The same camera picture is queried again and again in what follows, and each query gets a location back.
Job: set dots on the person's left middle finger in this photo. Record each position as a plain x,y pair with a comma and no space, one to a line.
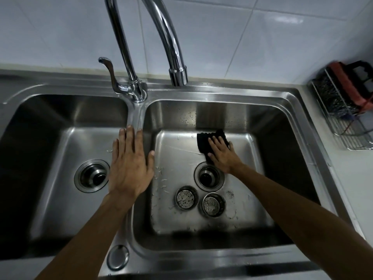
130,142

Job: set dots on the person's right hand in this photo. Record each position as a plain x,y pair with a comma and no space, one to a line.
223,156

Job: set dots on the person's left hand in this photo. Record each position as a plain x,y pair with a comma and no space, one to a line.
129,169

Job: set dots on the steel sink strainer basket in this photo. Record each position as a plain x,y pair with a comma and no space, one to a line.
212,205
186,198

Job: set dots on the person's left little finger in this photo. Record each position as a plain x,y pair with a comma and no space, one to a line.
115,151

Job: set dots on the stainless steel double sink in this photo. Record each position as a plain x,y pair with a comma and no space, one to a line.
163,177

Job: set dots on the person's left forearm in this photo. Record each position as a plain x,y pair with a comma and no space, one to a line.
87,242

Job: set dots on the black cleaning cloth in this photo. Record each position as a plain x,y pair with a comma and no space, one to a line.
207,142

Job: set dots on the person's left thumb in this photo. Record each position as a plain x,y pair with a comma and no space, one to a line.
151,163

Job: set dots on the person's right fingers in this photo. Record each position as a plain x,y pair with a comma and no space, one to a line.
217,144

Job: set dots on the black steel wool pad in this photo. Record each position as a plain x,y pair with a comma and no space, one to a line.
332,96

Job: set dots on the red and black scrub brush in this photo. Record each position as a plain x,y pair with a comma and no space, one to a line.
354,84

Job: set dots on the round steel sink hole cap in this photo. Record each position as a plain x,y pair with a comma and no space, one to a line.
117,257

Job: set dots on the person's right forearm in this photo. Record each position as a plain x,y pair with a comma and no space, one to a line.
300,224

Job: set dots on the chrome gooseneck faucet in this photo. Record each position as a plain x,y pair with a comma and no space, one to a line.
151,43

